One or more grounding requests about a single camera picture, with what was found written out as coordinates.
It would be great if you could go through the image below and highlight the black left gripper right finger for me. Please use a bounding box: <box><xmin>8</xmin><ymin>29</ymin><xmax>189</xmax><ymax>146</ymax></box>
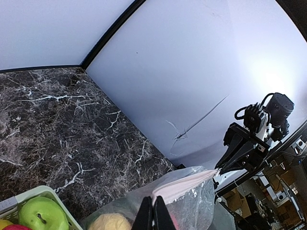
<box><xmin>153</xmin><ymin>196</ymin><xmax>175</xmax><ymax>230</ymax></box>

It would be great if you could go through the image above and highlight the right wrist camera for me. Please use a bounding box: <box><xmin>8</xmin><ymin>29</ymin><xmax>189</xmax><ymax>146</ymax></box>
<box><xmin>234</xmin><ymin>93</ymin><xmax>274</xmax><ymax>142</ymax></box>

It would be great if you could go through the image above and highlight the tan toy potato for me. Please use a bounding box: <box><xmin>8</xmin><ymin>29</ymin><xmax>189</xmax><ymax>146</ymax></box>
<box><xmin>88</xmin><ymin>213</ymin><xmax>131</xmax><ymax>230</ymax></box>

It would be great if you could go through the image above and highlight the yellow toy lemon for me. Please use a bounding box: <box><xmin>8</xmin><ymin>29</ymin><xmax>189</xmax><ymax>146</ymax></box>
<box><xmin>0</xmin><ymin>219</ymin><xmax>13</xmax><ymax>230</ymax></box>

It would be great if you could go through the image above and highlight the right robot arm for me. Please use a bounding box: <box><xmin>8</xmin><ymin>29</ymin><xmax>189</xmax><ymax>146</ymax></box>
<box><xmin>215</xmin><ymin>92</ymin><xmax>295</xmax><ymax>175</ymax></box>

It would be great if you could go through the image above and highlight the black right corner post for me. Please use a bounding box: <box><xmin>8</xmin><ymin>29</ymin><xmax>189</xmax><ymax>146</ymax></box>
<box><xmin>80</xmin><ymin>0</ymin><xmax>146</xmax><ymax>70</ymax></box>

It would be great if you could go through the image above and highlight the clear dotted zip bag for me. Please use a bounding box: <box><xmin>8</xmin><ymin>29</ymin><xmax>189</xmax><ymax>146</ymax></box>
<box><xmin>82</xmin><ymin>166</ymin><xmax>219</xmax><ymax>230</ymax></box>

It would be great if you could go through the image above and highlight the pale green plastic basket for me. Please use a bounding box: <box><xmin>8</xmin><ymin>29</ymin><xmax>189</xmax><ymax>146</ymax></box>
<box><xmin>0</xmin><ymin>185</ymin><xmax>82</xmax><ymax>230</ymax></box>

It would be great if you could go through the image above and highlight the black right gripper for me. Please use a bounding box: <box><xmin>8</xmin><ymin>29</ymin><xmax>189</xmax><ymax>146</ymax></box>
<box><xmin>215</xmin><ymin>123</ymin><xmax>270</xmax><ymax>174</ymax></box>

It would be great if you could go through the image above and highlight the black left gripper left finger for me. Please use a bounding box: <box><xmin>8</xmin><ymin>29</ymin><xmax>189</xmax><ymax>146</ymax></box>
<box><xmin>131</xmin><ymin>196</ymin><xmax>153</xmax><ymax>230</ymax></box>

